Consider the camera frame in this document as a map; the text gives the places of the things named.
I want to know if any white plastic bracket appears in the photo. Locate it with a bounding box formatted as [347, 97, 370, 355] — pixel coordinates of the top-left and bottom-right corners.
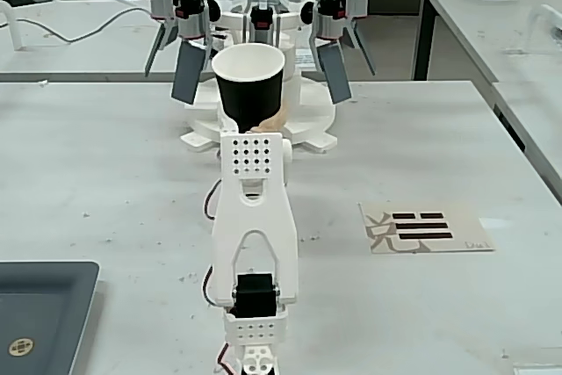
[0, 0, 30, 50]
[530, 3, 562, 49]

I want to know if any white back table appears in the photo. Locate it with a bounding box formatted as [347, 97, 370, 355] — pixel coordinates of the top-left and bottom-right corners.
[0, 0, 418, 83]

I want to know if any grey paddle servo unit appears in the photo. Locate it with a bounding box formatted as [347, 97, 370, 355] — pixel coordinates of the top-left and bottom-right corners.
[302, 0, 353, 105]
[169, 0, 220, 105]
[245, 0, 282, 47]

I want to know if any white paper cup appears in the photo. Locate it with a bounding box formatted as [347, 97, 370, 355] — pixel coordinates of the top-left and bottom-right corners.
[211, 43, 286, 133]

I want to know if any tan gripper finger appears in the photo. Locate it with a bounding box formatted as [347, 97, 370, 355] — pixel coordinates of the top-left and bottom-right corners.
[250, 100, 292, 134]

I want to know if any dark blade servo unit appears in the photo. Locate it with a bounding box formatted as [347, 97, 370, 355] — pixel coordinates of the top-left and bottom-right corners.
[324, 0, 378, 77]
[143, 0, 184, 77]

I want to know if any grey plastic tray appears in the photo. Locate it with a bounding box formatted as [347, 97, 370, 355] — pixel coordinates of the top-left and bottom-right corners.
[0, 260, 102, 375]

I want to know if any white side table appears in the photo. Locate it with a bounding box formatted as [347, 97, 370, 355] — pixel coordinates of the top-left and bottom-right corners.
[412, 0, 562, 86]

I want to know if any printed paper mat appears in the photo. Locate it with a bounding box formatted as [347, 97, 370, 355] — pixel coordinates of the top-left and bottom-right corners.
[358, 201, 496, 256]

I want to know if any grey cable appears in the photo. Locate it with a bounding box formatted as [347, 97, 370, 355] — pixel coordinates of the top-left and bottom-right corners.
[0, 6, 155, 45]

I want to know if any white flat panel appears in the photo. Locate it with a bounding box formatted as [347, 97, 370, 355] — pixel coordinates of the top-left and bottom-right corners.
[512, 364, 562, 375]

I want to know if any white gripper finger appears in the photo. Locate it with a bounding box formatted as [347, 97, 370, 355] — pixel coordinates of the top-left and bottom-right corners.
[218, 104, 241, 134]

